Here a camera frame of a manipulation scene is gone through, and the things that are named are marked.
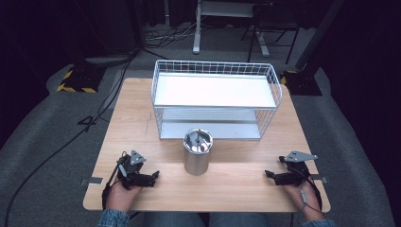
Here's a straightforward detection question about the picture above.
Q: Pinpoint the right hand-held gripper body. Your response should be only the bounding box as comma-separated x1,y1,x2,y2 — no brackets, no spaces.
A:
274,150,319,187

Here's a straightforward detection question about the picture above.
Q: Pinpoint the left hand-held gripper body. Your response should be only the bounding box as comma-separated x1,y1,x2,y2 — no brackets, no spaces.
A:
116,149,156,191

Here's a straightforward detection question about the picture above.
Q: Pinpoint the person's right hand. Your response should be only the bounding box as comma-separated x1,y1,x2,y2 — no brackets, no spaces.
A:
282,183,325,221

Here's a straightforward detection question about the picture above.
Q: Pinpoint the person's left hand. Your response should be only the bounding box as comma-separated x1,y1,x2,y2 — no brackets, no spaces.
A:
105,180,145,214

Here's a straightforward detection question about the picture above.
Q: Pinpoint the grey tape strip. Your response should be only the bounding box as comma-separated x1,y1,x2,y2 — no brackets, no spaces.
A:
310,173,328,184
80,176,104,186

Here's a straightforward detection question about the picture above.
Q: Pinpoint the stainless steel canister with lid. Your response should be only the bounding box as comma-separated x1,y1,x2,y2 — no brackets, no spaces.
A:
183,128,214,176

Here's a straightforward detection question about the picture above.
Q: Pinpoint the yellow-black striped stand base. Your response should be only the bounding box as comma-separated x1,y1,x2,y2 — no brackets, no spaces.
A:
279,69,323,96
56,63,107,95

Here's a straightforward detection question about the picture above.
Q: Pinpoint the black chair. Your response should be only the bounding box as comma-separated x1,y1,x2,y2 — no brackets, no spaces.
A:
240,2,301,65

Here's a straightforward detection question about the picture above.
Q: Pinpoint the long black floor cable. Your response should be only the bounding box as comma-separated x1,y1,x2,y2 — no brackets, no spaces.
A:
3,51,137,227

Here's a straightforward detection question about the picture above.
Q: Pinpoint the white wire shelf rack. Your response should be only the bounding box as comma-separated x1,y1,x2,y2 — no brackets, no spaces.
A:
150,60,284,141

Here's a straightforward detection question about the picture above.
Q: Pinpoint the dark metal stand post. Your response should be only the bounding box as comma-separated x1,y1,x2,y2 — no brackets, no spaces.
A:
295,0,347,73

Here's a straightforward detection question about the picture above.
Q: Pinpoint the bundle of floor cables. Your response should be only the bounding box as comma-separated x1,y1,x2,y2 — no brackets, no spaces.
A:
144,17,202,44

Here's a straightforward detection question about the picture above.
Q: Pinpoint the white desk frame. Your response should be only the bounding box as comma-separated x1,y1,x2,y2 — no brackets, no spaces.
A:
192,0,271,58

